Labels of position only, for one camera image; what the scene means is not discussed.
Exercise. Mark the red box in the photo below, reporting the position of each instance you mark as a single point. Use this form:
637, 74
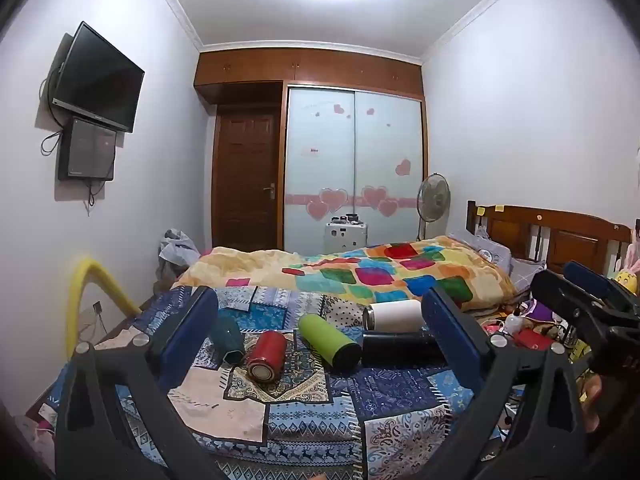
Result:
534, 339

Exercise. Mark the small white bottle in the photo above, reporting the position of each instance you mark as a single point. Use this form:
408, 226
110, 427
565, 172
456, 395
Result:
512, 322

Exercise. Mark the grey checked pillow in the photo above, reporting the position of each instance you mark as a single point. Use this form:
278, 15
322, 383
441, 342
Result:
527, 272

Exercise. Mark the person's right hand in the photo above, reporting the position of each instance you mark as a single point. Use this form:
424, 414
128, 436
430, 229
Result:
595, 402

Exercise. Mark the grey printed pillow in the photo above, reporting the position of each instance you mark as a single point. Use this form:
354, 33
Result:
482, 250

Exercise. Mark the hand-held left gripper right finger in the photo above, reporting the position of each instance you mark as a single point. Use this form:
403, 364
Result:
452, 332

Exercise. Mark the black wall-mounted box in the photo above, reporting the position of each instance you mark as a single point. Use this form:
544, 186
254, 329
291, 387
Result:
90, 150

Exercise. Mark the standing fan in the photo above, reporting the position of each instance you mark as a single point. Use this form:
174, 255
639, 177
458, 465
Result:
434, 195

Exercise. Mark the grey clothes pile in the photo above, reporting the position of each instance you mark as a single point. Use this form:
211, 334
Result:
175, 252

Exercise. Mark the white appliance box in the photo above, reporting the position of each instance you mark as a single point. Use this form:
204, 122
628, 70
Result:
346, 236

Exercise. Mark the wooden bed headboard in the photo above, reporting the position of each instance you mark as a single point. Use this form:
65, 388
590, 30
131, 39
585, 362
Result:
565, 235

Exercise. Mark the green cup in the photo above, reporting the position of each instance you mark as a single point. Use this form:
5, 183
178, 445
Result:
327, 341

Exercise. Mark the yellow plush toy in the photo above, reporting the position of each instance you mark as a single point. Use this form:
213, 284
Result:
627, 277

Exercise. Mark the white cup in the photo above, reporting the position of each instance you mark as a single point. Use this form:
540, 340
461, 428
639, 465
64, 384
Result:
395, 316

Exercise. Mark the black cup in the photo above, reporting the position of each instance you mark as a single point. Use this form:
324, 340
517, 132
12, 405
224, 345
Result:
400, 349

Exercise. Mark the yellow foam tube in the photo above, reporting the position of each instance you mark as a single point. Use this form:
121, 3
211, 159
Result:
87, 272

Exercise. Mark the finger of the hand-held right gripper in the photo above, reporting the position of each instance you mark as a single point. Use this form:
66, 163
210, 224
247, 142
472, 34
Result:
565, 300
590, 276

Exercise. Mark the red cup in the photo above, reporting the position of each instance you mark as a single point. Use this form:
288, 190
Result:
266, 355

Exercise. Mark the black wall television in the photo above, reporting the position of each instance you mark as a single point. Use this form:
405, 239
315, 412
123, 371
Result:
97, 77

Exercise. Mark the colourful checked blanket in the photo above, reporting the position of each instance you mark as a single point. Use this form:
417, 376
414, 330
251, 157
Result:
350, 272

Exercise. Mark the wooden wardrobe with glass doors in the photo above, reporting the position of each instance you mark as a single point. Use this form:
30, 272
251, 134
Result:
350, 160

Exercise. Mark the dark teal cup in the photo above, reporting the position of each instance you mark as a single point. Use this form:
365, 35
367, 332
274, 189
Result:
227, 340

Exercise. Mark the blue patchwork bed cover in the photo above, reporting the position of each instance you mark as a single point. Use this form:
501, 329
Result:
310, 410

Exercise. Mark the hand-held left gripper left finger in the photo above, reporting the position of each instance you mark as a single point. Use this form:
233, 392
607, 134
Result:
186, 332

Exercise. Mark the brown wooden door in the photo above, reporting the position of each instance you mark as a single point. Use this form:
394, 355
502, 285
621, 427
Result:
246, 180

